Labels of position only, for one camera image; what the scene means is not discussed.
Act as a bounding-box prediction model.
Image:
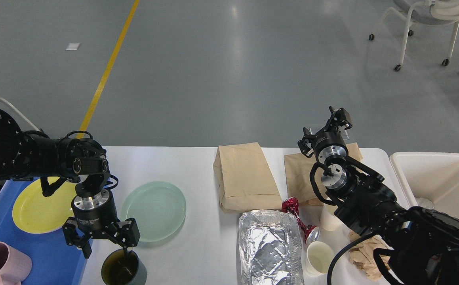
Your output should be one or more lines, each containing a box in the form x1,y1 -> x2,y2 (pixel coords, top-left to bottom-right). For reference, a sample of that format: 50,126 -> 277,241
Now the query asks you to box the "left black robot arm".
0,109 -> 141,258

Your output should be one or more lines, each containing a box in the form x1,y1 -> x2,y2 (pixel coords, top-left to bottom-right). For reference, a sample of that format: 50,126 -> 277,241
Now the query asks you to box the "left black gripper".
62,189 -> 141,258

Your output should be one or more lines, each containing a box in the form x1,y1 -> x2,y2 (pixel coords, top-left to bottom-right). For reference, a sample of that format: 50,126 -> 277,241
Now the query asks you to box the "aluminium foil container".
237,209 -> 304,285

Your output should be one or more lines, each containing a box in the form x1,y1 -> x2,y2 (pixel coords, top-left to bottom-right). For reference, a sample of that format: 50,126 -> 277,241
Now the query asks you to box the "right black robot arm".
298,106 -> 459,285

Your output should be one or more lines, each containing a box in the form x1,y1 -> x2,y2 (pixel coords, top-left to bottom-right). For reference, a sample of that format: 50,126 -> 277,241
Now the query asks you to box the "lower white paper cup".
303,241 -> 335,277

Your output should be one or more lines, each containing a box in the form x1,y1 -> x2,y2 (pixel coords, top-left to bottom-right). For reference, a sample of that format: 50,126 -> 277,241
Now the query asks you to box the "crumpled brown paper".
349,235 -> 390,281

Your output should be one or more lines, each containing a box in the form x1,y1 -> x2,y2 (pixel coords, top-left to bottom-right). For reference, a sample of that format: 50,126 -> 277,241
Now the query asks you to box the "clear plastic wrap in bin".
415,197 -> 434,209

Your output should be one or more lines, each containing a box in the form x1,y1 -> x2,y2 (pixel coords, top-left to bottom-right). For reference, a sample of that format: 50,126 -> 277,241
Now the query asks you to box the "light green plate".
121,181 -> 187,242

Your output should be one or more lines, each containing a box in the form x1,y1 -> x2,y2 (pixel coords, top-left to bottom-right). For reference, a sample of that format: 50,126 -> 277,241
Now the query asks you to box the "white plastic bin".
389,152 -> 459,219

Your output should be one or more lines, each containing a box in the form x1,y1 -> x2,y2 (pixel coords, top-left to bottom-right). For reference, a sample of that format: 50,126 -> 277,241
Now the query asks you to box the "white office chair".
368,0 -> 459,72

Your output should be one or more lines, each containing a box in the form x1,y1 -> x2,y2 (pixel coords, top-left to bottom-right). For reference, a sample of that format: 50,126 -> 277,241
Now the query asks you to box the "upper white paper cup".
320,203 -> 343,232

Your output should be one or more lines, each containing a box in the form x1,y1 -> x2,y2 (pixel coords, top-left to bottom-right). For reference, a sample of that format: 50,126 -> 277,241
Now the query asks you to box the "pink mug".
0,241 -> 32,285

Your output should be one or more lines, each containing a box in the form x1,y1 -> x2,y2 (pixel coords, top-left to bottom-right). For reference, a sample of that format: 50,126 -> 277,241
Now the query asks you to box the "left brown paper bag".
213,142 -> 282,213

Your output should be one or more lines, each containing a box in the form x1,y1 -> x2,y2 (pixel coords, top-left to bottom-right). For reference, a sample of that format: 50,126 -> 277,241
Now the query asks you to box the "right brown paper bag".
284,142 -> 363,206

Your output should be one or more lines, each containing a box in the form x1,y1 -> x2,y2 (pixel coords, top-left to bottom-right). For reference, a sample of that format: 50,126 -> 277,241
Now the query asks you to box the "blue plastic tray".
0,180 -> 86,285

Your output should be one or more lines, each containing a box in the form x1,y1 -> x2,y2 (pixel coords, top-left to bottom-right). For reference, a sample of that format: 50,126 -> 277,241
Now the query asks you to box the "white paper cup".
320,203 -> 343,232
303,241 -> 335,277

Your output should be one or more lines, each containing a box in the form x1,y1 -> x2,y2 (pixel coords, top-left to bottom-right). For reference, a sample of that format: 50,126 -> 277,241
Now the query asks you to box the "yellow plate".
12,179 -> 76,234

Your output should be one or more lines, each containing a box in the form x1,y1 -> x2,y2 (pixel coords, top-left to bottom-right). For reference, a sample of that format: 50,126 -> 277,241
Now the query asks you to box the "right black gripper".
297,106 -> 352,163

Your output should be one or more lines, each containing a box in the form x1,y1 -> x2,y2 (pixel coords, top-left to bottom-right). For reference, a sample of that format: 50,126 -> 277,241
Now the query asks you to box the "brown paper bag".
213,142 -> 282,213
284,142 -> 363,206

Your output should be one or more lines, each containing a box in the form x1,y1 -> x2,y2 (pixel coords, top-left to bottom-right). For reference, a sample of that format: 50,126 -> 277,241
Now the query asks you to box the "dark teal mug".
101,249 -> 148,285

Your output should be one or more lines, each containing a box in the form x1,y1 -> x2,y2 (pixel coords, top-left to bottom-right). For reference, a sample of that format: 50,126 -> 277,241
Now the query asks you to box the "crushed red can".
281,197 -> 320,245

